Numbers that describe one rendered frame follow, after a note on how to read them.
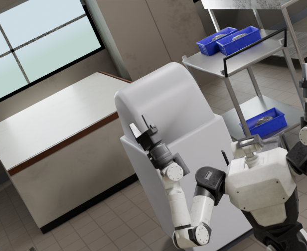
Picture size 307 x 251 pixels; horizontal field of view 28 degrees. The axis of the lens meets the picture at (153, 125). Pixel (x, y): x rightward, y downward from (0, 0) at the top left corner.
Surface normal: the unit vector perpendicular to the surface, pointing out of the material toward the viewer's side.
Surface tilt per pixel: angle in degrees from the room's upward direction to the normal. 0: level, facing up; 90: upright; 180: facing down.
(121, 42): 90
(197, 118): 80
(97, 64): 90
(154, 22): 90
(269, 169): 45
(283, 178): 85
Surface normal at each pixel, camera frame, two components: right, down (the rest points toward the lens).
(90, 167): 0.36, 0.18
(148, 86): -0.12, -0.62
